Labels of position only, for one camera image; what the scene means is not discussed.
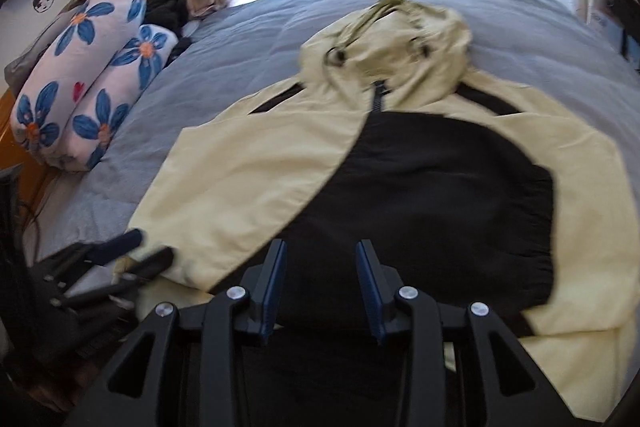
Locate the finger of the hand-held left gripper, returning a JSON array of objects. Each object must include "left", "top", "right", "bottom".
[
  {"left": 120, "top": 247, "right": 176, "bottom": 283},
  {"left": 92, "top": 229, "right": 144, "bottom": 265}
]

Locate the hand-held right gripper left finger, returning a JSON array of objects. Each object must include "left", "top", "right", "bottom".
[{"left": 65, "top": 239, "right": 288, "bottom": 427}]

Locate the grey-blue bed cover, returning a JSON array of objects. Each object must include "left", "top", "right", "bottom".
[{"left": 37, "top": 0, "right": 640, "bottom": 268}]

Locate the pale yellow and black hooded jacket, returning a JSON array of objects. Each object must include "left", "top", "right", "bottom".
[{"left": 125, "top": 0, "right": 640, "bottom": 427}]

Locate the grey folded cloth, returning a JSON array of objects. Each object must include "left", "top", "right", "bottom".
[{"left": 4, "top": 0, "right": 118, "bottom": 84}]

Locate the rolled blue floral quilt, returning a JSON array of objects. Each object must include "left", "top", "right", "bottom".
[{"left": 11, "top": 0, "right": 180, "bottom": 172}]

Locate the black clothes pile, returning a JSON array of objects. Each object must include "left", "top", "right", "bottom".
[{"left": 145, "top": 0, "right": 195, "bottom": 58}]

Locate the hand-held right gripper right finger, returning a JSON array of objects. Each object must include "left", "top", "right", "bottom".
[{"left": 355, "top": 239, "right": 571, "bottom": 427}]

